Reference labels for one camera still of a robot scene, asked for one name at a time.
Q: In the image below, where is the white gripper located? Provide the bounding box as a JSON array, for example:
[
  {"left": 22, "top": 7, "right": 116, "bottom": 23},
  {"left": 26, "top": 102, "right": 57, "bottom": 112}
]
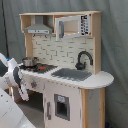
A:
[{"left": 4, "top": 58, "right": 29, "bottom": 101}]

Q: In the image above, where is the white dishwasher cabinet door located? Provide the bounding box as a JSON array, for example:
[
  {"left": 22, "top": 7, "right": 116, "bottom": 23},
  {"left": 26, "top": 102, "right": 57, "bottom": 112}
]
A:
[{"left": 44, "top": 82, "right": 82, "bottom": 128}]

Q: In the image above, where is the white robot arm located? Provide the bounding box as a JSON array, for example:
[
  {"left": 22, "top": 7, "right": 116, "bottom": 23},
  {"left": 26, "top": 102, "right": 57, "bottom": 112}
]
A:
[{"left": 0, "top": 53, "right": 29, "bottom": 128}]

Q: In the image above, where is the wooden toy kitchen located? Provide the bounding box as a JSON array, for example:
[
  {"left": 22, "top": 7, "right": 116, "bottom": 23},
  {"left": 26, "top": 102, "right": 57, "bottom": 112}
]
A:
[{"left": 6, "top": 10, "right": 115, "bottom": 128}]

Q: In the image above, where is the small metal pot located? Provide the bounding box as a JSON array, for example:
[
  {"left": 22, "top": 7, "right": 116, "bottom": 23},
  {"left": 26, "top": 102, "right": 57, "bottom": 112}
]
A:
[{"left": 22, "top": 57, "right": 39, "bottom": 67}]

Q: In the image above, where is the black toy stovetop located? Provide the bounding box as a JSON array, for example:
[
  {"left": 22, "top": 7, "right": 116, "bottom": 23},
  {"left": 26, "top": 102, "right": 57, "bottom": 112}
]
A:
[{"left": 20, "top": 63, "right": 55, "bottom": 73}]

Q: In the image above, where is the grey range hood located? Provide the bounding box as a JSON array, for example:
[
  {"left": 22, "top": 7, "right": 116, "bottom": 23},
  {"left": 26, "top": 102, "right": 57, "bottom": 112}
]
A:
[{"left": 24, "top": 15, "right": 53, "bottom": 34}]

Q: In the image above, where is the grey toy sink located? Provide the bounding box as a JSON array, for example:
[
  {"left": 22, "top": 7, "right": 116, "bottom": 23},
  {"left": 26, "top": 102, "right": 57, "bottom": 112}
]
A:
[{"left": 52, "top": 68, "right": 92, "bottom": 81}]

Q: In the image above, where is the white microwave door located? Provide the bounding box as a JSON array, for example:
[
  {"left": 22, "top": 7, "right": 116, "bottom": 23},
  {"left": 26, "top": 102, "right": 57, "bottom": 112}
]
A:
[{"left": 54, "top": 14, "right": 91, "bottom": 42}]

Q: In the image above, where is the black toy faucet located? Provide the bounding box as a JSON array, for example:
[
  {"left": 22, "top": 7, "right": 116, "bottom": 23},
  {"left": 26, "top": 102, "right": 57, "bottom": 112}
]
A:
[{"left": 75, "top": 51, "right": 93, "bottom": 70}]

